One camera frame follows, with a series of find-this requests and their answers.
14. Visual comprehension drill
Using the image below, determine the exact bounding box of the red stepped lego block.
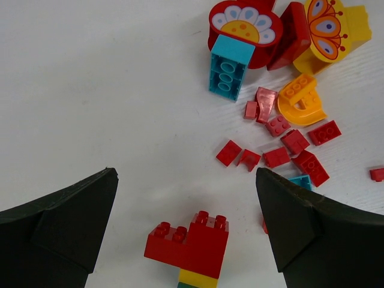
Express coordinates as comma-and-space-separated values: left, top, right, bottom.
144, 211, 229, 279

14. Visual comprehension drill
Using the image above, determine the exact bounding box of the teal long lego brick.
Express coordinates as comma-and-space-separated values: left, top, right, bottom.
209, 35, 255, 101

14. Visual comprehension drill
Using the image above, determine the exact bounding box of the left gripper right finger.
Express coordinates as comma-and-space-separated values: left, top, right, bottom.
256, 168, 383, 287

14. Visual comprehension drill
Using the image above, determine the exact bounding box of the red lego brick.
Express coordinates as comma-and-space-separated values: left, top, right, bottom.
292, 150, 329, 187

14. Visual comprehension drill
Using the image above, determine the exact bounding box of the small red lego cube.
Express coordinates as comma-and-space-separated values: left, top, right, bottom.
369, 166, 384, 182

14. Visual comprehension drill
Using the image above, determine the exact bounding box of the yellow butterfly lego block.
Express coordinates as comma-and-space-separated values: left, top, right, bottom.
266, 0, 373, 76

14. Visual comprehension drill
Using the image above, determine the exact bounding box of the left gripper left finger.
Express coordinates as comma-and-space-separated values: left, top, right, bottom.
1, 168, 118, 287

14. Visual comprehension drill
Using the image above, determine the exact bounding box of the red flower lego block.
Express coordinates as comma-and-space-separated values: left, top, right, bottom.
208, 1, 283, 69

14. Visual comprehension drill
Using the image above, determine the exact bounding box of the yellow arch lego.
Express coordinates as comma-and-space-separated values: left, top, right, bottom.
277, 74, 328, 126

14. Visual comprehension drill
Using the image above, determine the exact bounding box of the teal yellow lego stack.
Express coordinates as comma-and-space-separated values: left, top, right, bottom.
179, 269, 218, 288

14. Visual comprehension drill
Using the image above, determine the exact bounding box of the small teal lego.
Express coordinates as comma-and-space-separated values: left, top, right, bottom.
289, 174, 313, 191

